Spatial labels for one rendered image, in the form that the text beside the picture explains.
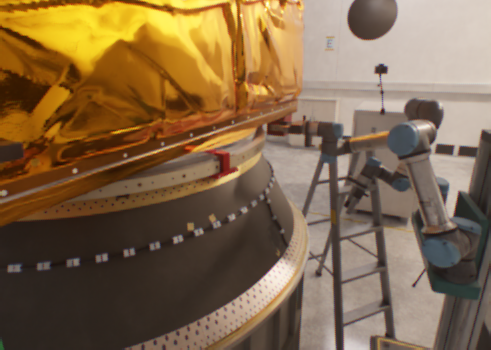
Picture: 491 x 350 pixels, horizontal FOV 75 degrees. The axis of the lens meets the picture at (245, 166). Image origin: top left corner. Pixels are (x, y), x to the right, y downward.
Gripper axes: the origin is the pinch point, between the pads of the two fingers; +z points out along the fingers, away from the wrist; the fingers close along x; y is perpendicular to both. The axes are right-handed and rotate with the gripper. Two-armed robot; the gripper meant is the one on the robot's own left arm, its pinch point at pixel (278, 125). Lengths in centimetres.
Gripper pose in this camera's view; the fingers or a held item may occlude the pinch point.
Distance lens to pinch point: 162.4
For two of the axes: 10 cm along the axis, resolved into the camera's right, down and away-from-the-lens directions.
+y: 0.0, -9.5, -3.0
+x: -4.5, 2.7, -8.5
